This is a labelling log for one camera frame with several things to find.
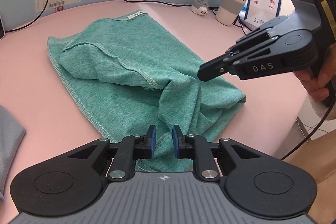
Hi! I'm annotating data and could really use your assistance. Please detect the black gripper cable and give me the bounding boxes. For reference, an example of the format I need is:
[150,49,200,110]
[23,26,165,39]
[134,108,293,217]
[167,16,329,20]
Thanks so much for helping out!
[280,106,336,161]

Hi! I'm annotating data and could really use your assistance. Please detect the grey-blue sweatshirt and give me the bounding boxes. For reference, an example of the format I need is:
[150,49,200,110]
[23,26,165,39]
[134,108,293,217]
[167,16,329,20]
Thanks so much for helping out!
[0,105,27,205]

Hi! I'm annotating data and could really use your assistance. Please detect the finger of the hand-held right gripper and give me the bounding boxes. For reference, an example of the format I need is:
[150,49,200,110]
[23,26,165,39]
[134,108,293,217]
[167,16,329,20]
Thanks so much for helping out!
[226,16,291,54]
[197,48,284,82]

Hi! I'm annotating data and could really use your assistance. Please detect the white smart display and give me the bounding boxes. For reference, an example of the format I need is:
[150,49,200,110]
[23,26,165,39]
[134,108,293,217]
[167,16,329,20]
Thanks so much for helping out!
[0,15,6,41]

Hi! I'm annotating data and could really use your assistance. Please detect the person's right forearm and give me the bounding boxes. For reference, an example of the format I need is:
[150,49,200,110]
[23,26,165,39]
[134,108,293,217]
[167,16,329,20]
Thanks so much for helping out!
[306,94,336,121]

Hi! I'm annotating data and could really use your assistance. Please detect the white plug adapter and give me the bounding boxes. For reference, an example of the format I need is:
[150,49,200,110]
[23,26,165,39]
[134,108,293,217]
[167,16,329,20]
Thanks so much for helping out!
[190,0,211,17]

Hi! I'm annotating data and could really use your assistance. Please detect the white cup grey lid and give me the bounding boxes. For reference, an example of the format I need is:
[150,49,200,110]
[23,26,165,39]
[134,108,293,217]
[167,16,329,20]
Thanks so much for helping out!
[215,0,248,27]

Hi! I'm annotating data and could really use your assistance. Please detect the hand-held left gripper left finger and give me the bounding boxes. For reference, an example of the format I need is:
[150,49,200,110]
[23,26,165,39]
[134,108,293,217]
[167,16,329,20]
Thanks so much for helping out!
[67,125,157,182]

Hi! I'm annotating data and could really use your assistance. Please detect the green t-shirt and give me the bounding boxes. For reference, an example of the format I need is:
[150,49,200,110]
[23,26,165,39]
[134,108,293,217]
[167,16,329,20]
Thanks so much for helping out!
[47,9,247,173]

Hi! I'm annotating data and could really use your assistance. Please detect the person's right hand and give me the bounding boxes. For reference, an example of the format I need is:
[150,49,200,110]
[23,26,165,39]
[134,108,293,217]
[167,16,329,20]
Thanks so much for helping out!
[293,43,336,102]

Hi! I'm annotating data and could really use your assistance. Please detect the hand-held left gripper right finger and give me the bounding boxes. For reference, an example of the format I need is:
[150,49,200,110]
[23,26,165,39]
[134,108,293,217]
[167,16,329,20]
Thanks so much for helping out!
[172,125,263,182]

